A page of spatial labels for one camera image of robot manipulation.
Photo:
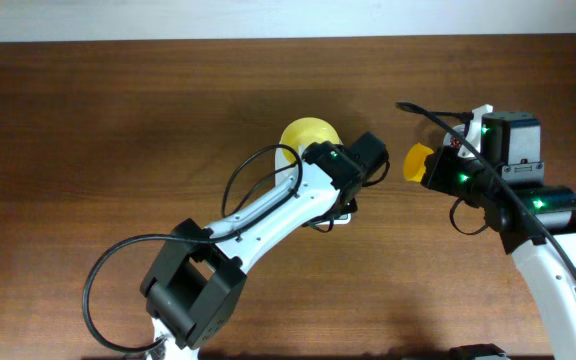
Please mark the white digital kitchen scale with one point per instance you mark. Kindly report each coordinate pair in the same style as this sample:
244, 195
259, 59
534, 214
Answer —
281, 161

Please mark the clear plastic container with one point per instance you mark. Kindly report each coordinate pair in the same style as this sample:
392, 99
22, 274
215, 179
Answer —
460, 129

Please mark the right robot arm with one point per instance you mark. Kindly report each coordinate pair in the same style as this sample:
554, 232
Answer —
494, 163

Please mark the pale yellow plastic bowl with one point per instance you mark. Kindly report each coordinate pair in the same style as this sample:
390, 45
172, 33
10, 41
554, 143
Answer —
302, 132

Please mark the red beans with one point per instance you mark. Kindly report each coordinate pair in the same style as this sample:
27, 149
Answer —
455, 143

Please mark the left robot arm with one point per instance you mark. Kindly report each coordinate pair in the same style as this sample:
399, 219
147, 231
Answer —
191, 290

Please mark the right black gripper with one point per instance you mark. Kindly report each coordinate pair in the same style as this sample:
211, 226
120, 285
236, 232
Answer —
435, 165

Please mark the yellow plastic measuring scoop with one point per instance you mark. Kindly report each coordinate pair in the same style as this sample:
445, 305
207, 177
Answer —
414, 166

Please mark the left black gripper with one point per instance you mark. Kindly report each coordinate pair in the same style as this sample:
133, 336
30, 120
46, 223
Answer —
349, 204

